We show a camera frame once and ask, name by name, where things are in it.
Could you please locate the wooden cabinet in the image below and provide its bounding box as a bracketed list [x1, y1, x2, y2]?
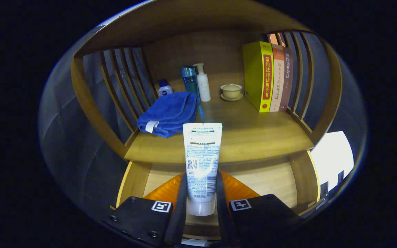
[70, 0, 343, 240]

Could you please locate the blue towel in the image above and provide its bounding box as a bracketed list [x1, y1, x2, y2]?
[137, 91, 201, 138]

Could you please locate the teal bottle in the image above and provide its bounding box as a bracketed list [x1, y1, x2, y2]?
[181, 66, 199, 96]

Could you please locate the wooden drawer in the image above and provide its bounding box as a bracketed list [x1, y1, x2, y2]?
[116, 157, 321, 240]

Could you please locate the yellow book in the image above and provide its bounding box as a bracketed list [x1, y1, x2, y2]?
[242, 41, 275, 113]

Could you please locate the white drawer unit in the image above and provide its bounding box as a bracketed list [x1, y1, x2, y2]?
[310, 131, 355, 202]

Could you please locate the small white blue-capped bottle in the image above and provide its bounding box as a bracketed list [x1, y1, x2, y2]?
[158, 79, 174, 97]

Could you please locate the beige lidded teacup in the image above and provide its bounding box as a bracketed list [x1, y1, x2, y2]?
[221, 83, 243, 99]

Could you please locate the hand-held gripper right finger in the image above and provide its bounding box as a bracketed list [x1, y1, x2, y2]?
[216, 170, 304, 247]

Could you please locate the white pump bottle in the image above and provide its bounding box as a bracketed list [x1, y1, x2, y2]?
[193, 63, 211, 102]

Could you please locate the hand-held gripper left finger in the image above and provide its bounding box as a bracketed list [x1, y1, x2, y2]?
[102, 172, 189, 247]

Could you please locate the brown book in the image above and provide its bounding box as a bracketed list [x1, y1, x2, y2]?
[279, 47, 294, 111]

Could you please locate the orange book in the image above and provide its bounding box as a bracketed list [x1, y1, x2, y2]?
[269, 44, 285, 112]

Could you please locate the white cosmetic tube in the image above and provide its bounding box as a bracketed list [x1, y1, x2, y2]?
[183, 123, 223, 217]

